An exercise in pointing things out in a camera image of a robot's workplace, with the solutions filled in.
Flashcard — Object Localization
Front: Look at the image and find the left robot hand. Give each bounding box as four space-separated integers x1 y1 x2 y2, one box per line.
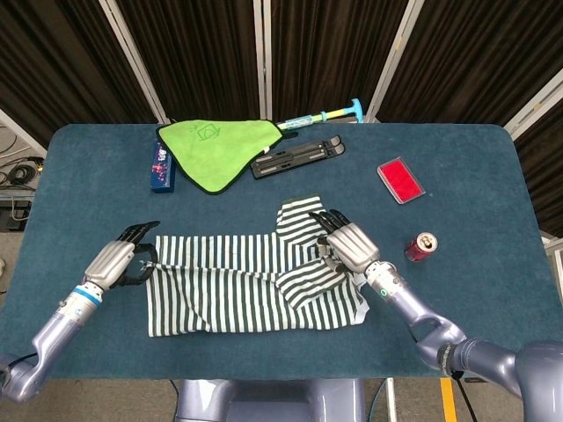
83 221 162 291

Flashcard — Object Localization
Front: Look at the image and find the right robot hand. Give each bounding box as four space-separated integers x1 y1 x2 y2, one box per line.
308 209 382 276

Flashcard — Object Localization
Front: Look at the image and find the green white striped T-shirt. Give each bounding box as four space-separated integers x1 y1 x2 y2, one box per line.
146 195 370 338

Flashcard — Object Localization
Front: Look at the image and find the red soda can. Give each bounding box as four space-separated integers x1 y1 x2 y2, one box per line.
404 231 440 264

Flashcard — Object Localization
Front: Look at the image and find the red ink pad case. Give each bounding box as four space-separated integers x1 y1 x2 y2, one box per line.
377 156 427 206

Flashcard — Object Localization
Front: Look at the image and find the blue printed carton box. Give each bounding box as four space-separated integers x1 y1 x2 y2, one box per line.
149 138 177 194

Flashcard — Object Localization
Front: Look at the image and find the black floor box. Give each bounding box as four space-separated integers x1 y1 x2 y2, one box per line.
0 197 33 232

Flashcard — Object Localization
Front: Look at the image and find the black folding stand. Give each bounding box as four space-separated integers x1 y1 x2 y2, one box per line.
250 135 347 180

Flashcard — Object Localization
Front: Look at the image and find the blue green toy pump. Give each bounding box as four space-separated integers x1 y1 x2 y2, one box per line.
275 98 366 133

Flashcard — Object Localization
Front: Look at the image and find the green microfiber cloth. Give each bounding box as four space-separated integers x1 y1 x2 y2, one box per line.
157 118 285 195

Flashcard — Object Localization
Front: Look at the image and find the white table leg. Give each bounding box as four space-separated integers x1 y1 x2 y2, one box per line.
385 377 399 422

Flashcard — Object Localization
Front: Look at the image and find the grey robot torso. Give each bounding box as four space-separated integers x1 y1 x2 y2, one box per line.
174 377 366 422

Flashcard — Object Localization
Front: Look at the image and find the black floor cable bundle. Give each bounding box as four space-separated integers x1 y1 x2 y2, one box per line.
0 156 45 190

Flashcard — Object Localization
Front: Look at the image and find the blue floor cable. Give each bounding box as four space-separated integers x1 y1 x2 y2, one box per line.
368 378 388 422

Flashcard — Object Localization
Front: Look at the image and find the white screen frame post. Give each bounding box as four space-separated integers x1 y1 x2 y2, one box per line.
252 0 274 120
364 0 426 124
503 81 563 142
99 0 172 126
0 107 48 159

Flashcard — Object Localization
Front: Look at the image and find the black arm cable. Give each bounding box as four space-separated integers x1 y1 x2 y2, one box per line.
448 371 479 422

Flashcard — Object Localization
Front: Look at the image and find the white frame foot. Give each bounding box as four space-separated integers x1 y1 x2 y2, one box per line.
543 236 563 269

